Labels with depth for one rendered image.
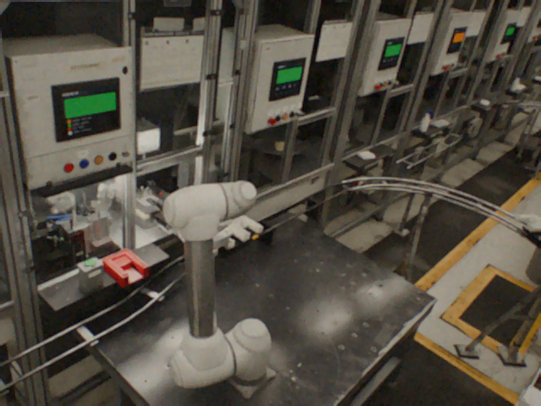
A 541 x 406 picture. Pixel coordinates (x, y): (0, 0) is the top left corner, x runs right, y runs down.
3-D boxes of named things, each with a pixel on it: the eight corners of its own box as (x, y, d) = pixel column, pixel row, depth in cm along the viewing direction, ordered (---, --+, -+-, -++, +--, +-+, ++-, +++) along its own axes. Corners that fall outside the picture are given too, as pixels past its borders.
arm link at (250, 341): (275, 374, 194) (282, 334, 183) (233, 388, 186) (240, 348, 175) (256, 344, 206) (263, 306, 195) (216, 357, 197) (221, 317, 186)
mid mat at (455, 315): (517, 365, 320) (517, 364, 319) (438, 318, 348) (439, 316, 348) (556, 299, 388) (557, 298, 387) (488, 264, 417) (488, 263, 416)
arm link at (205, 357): (237, 386, 182) (181, 406, 172) (219, 363, 196) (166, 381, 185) (231, 187, 161) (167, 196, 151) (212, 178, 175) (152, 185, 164)
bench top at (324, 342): (240, 512, 158) (242, 505, 156) (70, 326, 214) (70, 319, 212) (435, 304, 261) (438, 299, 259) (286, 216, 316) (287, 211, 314)
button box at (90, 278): (86, 294, 194) (84, 271, 187) (76, 284, 198) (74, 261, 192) (104, 286, 199) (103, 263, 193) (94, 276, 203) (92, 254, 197)
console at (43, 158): (33, 194, 168) (15, 60, 144) (-4, 161, 182) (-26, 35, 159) (137, 164, 196) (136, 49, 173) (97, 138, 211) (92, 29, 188)
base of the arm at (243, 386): (283, 370, 203) (285, 361, 201) (247, 402, 188) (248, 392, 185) (252, 345, 213) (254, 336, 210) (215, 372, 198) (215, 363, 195)
